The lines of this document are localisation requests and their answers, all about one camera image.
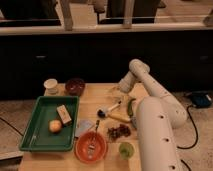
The white handled dish brush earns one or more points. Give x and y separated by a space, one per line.
102 113

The dark red bowl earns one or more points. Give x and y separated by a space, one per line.
75 86

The metal spoon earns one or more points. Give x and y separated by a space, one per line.
91 147

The grey cloth piece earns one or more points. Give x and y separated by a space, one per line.
83 126

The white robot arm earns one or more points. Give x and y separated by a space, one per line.
156 117

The yellow banana toy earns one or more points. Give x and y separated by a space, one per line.
120 118

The green plastic tray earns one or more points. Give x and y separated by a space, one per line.
37 136

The green cucumber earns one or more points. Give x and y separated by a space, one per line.
130 108

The bunch of red grapes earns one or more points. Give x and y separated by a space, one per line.
121 130

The white ceramic cup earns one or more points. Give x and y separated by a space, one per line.
51 86

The orange bowl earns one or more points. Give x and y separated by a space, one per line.
81 148

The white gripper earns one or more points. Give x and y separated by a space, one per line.
127 83

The yellow apple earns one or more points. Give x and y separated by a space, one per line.
55 126

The blue object on floor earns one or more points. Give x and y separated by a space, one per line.
201 100

